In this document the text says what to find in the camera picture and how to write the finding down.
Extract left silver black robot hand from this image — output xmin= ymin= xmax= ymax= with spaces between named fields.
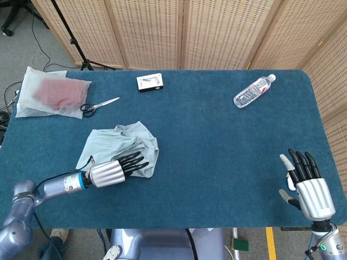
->
xmin=85 ymin=151 xmax=150 ymax=189

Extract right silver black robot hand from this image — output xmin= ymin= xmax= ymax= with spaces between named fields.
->
xmin=279 ymin=148 xmax=336 ymax=220

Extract light green t-shirt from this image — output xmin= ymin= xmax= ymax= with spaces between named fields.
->
xmin=75 ymin=121 xmax=159 ymax=179

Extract white shoe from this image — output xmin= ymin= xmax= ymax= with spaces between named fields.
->
xmin=50 ymin=229 xmax=70 ymax=243

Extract green block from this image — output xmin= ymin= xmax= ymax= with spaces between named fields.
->
xmin=233 ymin=238 xmax=249 ymax=251

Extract blue-grey robot torso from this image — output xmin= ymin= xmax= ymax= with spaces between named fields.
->
xmin=108 ymin=229 xmax=226 ymax=260

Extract translucent bag with pink garment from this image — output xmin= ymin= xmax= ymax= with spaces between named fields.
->
xmin=31 ymin=74 xmax=93 ymax=120

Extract white metal table leg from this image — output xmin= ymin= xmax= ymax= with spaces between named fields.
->
xmin=232 ymin=228 xmax=241 ymax=260

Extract teal trouser leg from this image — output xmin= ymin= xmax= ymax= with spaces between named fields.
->
xmin=37 ymin=236 xmax=65 ymax=260

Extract small white and black box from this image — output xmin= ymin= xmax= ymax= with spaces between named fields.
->
xmin=136 ymin=73 xmax=164 ymax=93

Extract blue felt table cover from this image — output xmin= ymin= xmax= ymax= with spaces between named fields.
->
xmin=0 ymin=69 xmax=344 ymax=230

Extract clear plastic water bottle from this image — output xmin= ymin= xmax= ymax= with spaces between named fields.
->
xmin=233 ymin=74 xmax=277 ymax=109

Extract flat white nonwoven bag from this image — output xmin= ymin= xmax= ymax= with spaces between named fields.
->
xmin=15 ymin=66 xmax=68 ymax=119

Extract black tripod stand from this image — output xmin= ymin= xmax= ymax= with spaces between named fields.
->
xmin=50 ymin=0 xmax=116 ymax=72

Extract black office chair base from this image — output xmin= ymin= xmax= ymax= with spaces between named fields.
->
xmin=1 ymin=0 xmax=49 ymax=37

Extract black-handled steel scissors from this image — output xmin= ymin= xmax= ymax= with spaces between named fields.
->
xmin=80 ymin=96 xmax=120 ymax=118

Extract white robot bracket plate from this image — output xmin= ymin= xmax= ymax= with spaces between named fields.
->
xmin=104 ymin=245 xmax=123 ymax=260

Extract black floor cable bundle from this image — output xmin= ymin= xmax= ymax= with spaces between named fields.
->
xmin=0 ymin=81 xmax=22 ymax=132

